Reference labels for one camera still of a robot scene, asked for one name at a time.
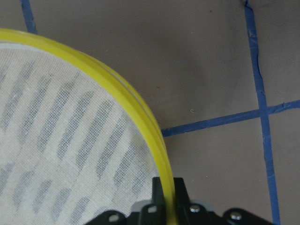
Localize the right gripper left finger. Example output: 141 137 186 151
151 177 166 225

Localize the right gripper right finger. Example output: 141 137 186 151
174 178 193 225

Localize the yellow steamer basket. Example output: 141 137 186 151
0 29 177 225

